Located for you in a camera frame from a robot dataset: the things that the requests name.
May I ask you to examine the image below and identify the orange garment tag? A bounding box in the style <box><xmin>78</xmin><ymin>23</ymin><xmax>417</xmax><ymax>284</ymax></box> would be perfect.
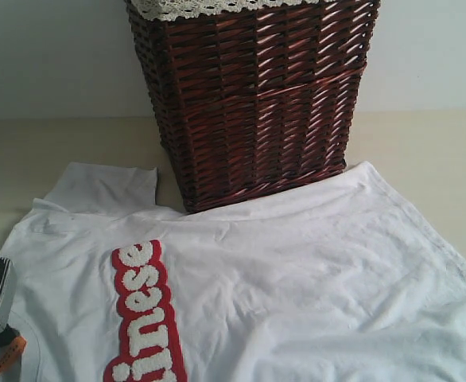
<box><xmin>0</xmin><ymin>335</ymin><xmax>27</xmax><ymax>375</ymax></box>

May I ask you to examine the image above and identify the dark brown wicker basket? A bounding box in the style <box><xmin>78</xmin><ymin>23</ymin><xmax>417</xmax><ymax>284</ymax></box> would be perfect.
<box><xmin>126</xmin><ymin>1</ymin><xmax>380</xmax><ymax>212</ymax></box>

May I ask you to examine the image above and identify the white t-shirt red lettering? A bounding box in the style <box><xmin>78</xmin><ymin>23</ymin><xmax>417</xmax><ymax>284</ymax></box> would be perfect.
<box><xmin>0</xmin><ymin>162</ymin><xmax>466</xmax><ymax>381</ymax></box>

